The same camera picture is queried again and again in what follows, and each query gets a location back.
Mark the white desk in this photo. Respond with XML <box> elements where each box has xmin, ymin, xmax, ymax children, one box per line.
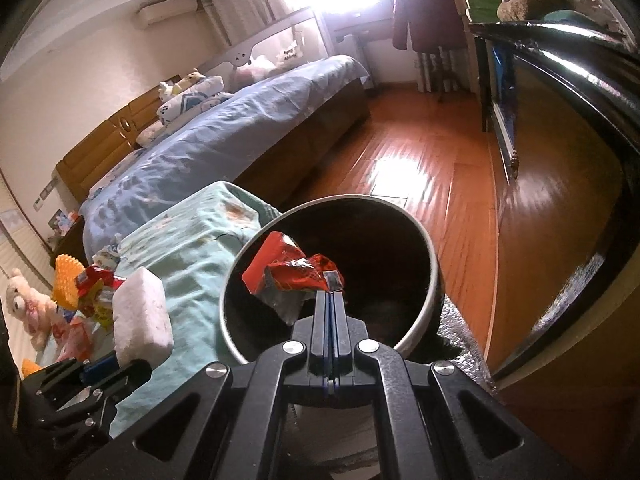
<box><xmin>332</xmin><ymin>10</ymin><xmax>396</xmax><ymax>58</ymax></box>

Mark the wooden headboard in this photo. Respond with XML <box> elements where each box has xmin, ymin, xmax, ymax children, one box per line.
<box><xmin>54</xmin><ymin>74</ymin><xmax>183</xmax><ymax>206</ymax></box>

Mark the wall radiator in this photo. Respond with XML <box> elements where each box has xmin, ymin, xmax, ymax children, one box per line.
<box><xmin>415</xmin><ymin>47</ymin><xmax>473</xmax><ymax>93</ymax></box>

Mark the dark hanging coat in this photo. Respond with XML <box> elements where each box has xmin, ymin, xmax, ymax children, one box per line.
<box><xmin>391</xmin><ymin>0</ymin><xmax>468</xmax><ymax>52</ymax></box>

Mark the grey crib rail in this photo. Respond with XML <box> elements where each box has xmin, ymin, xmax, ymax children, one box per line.
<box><xmin>197</xmin><ymin>7</ymin><xmax>333</xmax><ymax>78</ymax></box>

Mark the black round bin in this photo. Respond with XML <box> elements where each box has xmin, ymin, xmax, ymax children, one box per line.
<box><xmin>218</xmin><ymin>195</ymin><xmax>446</xmax><ymax>367</ymax></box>

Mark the white blue patterned pillow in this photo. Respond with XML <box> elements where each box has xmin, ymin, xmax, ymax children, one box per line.
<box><xmin>156</xmin><ymin>76</ymin><xmax>233</xmax><ymax>128</ymax></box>

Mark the pink plush toy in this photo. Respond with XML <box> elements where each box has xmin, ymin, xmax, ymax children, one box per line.
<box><xmin>235</xmin><ymin>55</ymin><xmax>278</xmax><ymax>86</ymax></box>

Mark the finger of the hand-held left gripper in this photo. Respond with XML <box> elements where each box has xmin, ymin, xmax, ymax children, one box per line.
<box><xmin>60</xmin><ymin>359</ymin><xmax>153</xmax><ymax>431</ymax></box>
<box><xmin>37</xmin><ymin>352</ymin><xmax>121</xmax><ymax>392</ymax></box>

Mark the beige teddy bear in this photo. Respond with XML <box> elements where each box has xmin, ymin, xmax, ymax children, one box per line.
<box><xmin>5</xmin><ymin>267</ymin><xmax>58</xmax><ymax>348</ymax></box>

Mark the bed with blue sheet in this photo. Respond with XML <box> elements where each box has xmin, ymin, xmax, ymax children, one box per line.
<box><xmin>82</xmin><ymin>54</ymin><xmax>373</xmax><ymax>266</ymax></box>

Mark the orange ridged plastic tray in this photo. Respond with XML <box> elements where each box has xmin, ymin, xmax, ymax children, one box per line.
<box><xmin>54</xmin><ymin>254</ymin><xmax>83</xmax><ymax>311</ymax></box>

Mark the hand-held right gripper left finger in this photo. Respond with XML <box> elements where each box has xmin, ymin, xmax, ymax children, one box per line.
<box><xmin>67</xmin><ymin>291</ymin><xmax>332</xmax><ymax>480</ymax></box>

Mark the white air conditioner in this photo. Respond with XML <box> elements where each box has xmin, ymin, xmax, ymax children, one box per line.
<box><xmin>137</xmin><ymin>0</ymin><xmax>199</xmax><ymax>29</ymax></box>

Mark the small yellow white plush toy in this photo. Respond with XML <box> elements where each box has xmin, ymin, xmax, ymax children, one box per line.
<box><xmin>159</xmin><ymin>70</ymin><xmax>206</xmax><ymax>98</ymax></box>

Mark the teal patterned tablecloth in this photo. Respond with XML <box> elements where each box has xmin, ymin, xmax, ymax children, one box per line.
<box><xmin>40</xmin><ymin>181</ymin><xmax>296</xmax><ymax>441</ymax></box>

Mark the white foam block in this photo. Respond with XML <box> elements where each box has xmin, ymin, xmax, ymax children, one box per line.
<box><xmin>112</xmin><ymin>266</ymin><xmax>175</xmax><ymax>366</ymax></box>

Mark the dark nightstand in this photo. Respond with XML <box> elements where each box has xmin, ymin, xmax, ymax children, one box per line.
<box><xmin>48</xmin><ymin>215</ymin><xmax>88</xmax><ymax>268</ymax></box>

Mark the pink snack packet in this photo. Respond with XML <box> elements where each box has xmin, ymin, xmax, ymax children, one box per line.
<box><xmin>55</xmin><ymin>317</ymin><xmax>96</xmax><ymax>363</ymax></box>

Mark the pale curtain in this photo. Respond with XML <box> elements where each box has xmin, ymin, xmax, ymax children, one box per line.
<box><xmin>197</xmin><ymin>0</ymin><xmax>321</xmax><ymax>46</ymax></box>

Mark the red yellow snack packet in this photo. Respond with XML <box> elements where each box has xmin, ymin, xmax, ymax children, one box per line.
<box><xmin>75</xmin><ymin>265</ymin><xmax>126</xmax><ymax>328</ymax></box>

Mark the red snack wrapper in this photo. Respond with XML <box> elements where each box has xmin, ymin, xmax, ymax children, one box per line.
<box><xmin>241</xmin><ymin>231</ymin><xmax>347</xmax><ymax>326</ymax></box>

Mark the black glossy cabinet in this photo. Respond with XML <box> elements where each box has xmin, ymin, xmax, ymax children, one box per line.
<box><xmin>467</xmin><ymin>17</ymin><xmax>640</xmax><ymax>391</ymax></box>

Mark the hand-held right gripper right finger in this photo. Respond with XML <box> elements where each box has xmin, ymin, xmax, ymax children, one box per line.
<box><xmin>330</xmin><ymin>291</ymin><xmax>586</xmax><ymax>480</ymax></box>

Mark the plain white pillow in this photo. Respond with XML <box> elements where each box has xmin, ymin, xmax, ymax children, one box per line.
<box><xmin>136</xmin><ymin>120</ymin><xmax>168</xmax><ymax>148</ymax></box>

